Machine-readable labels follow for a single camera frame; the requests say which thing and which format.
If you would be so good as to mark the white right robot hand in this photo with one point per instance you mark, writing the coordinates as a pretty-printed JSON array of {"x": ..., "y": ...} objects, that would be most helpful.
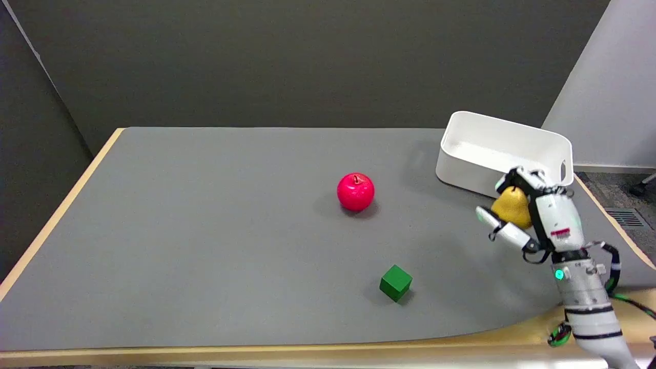
[{"x": 558, "y": 215}]

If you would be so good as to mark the grey table mat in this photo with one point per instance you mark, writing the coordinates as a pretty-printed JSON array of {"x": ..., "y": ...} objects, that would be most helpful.
[{"x": 287, "y": 241}]

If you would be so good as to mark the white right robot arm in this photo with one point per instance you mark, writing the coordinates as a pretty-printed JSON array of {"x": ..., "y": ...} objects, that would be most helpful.
[{"x": 589, "y": 302}]

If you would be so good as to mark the red apple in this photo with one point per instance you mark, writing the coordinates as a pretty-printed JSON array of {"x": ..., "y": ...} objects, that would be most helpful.
[{"x": 355, "y": 192}]

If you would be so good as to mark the black floor vent grille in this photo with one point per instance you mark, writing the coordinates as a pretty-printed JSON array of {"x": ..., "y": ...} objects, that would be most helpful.
[{"x": 623, "y": 218}]

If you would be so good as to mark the green cube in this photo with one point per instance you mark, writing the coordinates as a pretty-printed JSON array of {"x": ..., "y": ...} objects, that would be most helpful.
[{"x": 395, "y": 283}]

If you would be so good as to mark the white plastic box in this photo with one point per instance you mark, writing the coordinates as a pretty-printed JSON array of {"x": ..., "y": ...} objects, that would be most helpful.
[{"x": 505, "y": 152}]

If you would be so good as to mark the black chair base leg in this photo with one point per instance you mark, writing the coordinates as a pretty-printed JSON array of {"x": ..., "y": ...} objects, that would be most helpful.
[{"x": 642, "y": 184}]

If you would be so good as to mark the yellow pear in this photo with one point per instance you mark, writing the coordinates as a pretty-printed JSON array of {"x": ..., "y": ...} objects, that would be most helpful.
[{"x": 512, "y": 207}]

